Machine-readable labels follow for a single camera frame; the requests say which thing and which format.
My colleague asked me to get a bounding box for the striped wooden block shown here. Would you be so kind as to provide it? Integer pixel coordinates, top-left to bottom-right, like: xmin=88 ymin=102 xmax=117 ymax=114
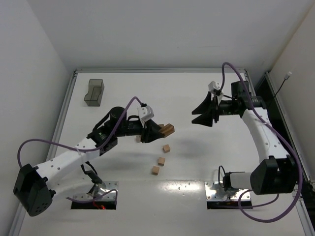
xmin=159 ymin=123 xmax=175 ymax=138

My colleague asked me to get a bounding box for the translucent grey plastic bin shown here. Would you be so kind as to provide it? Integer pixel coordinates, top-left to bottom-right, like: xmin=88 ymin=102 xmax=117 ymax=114
xmin=84 ymin=79 xmax=104 ymax=107

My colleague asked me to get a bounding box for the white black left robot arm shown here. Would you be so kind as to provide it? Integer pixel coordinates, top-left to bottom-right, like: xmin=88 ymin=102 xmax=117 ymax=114
xmin=13 ymin=104 xmax=166 ymax=217

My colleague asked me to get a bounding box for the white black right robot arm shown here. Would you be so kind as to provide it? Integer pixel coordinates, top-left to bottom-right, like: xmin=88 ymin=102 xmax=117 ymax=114
xmin=192 ymin=81 xmax=298 ymax=195

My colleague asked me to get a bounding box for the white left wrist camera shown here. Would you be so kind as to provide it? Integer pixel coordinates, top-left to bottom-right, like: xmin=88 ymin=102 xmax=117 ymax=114
xmin=137 ymin=105 xmax=155 ymax=122

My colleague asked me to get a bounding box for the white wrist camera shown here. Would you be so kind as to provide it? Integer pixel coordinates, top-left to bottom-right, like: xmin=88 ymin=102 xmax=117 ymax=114
xmin=137 ymin=105 xmax=155 ymax=122
xmin=208 ymin=81 xmax=223 ymax=99

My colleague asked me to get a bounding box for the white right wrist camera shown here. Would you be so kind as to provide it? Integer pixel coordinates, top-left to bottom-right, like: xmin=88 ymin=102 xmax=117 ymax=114
xmin=208 ymin=81 xmax=223 ymax=99

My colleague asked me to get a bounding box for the black wall cable with plug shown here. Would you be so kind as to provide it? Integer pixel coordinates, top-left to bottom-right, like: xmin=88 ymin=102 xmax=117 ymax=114
xmin=255 ymin=71 xmax=293 ymax=116

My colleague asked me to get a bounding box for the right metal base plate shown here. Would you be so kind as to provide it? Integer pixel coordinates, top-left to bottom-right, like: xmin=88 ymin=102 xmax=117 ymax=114
xmin=204 ymin=181 xmax=247 ymax=202

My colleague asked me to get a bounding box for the metal base plate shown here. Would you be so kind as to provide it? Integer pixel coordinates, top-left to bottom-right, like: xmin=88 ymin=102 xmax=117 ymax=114
xmin=204 ymin=181 xmax=247 ymax=202
xmin=72 ymin=181 xmax=119 ymax=202

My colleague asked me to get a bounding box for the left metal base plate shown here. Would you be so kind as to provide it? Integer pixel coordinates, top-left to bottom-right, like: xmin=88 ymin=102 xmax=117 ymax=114
xmin=72 ymin=181 xmax=119 ymax=202

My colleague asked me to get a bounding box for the aluminium table frame rail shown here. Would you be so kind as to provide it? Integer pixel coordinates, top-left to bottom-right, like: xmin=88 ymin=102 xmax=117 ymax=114
xmin=73 ymin=68 xmax=248 ymax=74

